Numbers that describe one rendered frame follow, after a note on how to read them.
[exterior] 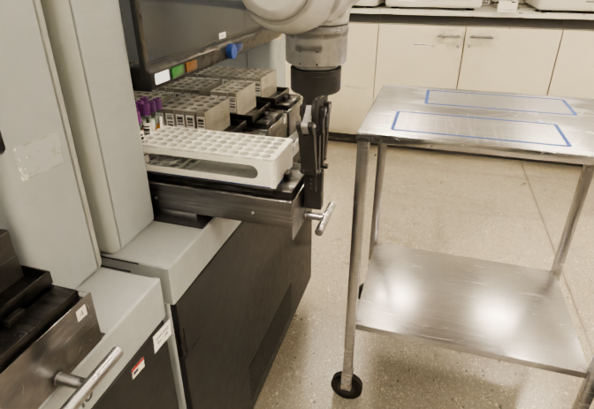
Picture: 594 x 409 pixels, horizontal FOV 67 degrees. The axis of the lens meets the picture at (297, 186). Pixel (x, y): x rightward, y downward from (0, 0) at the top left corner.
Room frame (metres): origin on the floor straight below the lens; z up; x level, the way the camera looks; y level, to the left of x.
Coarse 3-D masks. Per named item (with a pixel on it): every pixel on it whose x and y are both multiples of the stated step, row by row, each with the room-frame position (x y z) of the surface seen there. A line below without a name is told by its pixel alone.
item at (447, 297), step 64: (384, 128) 0.91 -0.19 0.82; (448, 128) 0.91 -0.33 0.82; (512, 128) 0.91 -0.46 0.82; (576, 128) 0.91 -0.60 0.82; (576, 192) 1.13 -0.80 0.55; (384, 256) 1.21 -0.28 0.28; (448, 256) 1.21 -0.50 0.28; (384, 320) 0.91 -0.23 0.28; (448, 320) 0.91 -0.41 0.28; (512, 320) 0.91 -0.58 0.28
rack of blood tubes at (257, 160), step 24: (144, 144) 0.70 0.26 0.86; (168, 144) 0.70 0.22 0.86; (192, 144) 0.70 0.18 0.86; (216, 144) 0.70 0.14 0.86; (240, 144) 0.71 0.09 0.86; (264, 144) 0.71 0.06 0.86; (288, 144) 0.70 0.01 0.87; (168, 168) 0.69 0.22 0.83; (192, 168) 0.73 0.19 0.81; (216, 168) 0.73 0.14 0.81; (240, 168) 0.73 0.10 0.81; (264, 168) 0.64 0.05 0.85; (288, 168) 0.70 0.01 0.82
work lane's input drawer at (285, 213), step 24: (168, 192) 0.67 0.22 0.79; (192, 192) 0.66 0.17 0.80; (216, 192) 0.64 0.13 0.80; (240, 192) 0.64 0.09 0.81; (264, 192) 0.63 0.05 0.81; (288, 192) 0.62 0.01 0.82; (216, 216) 0.64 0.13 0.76; (240, 216) 0.63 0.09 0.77; (264, 216) 0.62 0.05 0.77; (288, 216) 0.61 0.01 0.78; (312, 216) 0.66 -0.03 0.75
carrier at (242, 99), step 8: (240, 88) 1.03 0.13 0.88; (248, 88) 1.04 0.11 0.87; (232, 96) 0.98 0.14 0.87; (240, 96) 1.00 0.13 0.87; (248, 96) 1.04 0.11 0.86; (232, 104) 0.98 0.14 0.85; (240, 104) 0.99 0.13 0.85; (248, 104) 1.04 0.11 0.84; (232, 112) 0.98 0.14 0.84; (240, 112) 0.99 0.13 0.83
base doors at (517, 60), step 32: (352, 32) 2.96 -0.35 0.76; (384, 32) 2.90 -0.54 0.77; (416, 32) 2.84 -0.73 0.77; (448, 32) 2.78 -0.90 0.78; (480, 32) 2.74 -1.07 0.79; (512, 32) 2.69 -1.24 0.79; (544, 32) 2.64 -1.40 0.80; (576, 32) 2.60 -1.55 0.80; (288, 64) 3.08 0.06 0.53; (352, 64) 2.96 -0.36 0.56; (384, 64) 2.90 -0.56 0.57; (416, 64) 2.83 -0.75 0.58; (448, 64) 2.77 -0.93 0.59; (480, 64) 2.73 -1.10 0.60; (512, 64) 2.68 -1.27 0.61; (544, 64) 2.63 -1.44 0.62; (576, 64) 2.58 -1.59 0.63; (352, 96) 2.95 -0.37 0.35; (576, 96) 2.57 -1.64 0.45; (352, 128) 2.95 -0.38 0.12
